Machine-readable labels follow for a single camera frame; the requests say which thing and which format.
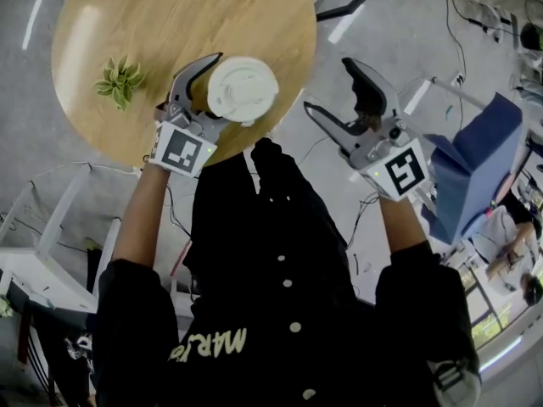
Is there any white cup lid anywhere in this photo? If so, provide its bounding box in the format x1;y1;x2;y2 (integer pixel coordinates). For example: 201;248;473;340
206;55;281;127

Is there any small potted green plant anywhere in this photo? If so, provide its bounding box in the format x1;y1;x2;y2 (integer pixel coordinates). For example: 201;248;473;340
93;55;147;112

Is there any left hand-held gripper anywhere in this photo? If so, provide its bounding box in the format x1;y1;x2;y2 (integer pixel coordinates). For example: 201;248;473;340
147;52;257;179

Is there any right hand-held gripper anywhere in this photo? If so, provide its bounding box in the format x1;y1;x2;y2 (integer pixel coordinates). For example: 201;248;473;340
303;56;429;203

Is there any person in black shirt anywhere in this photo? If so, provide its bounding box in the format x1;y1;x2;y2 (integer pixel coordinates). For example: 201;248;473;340
95;137;481;407

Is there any person's left forearm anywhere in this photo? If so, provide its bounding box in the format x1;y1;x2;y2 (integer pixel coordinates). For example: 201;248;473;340
109;162;173;271

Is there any person's right forearm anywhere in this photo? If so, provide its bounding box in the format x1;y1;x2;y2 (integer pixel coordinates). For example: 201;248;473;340
375;192;434;257

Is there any round wooden table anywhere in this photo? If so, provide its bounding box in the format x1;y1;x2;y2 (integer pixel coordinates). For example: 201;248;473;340
50;0;319;171

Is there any white desk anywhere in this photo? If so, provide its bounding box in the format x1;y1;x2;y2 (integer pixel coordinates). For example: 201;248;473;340
0;161;143;314

